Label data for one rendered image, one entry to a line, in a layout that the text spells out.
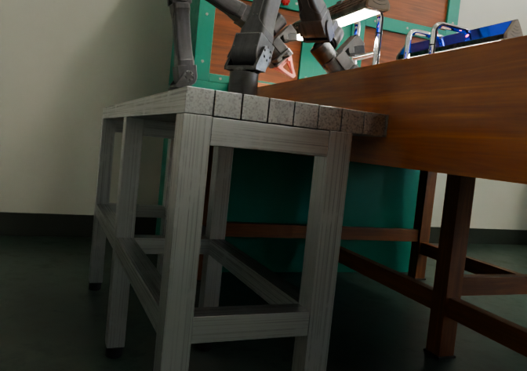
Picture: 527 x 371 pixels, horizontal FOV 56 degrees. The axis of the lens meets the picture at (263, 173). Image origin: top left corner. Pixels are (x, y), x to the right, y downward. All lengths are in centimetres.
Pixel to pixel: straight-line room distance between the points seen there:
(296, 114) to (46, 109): 214
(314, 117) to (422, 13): 198
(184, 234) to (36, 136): 213
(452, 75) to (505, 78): 10
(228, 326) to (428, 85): 49
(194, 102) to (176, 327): 34
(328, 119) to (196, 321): 39
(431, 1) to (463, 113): 206
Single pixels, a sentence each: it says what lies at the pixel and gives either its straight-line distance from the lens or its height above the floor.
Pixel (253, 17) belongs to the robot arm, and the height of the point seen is 87.
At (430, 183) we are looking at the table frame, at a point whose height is 49.
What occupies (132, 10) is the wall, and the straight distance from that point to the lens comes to 293.
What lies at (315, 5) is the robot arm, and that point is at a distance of 135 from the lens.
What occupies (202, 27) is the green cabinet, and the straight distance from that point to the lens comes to 221.
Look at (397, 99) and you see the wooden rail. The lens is 90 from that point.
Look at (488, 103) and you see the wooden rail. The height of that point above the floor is 68.
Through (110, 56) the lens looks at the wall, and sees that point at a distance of 287.
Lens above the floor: 60
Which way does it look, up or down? 3 degrees down
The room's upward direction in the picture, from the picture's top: 6 degrees clockwise
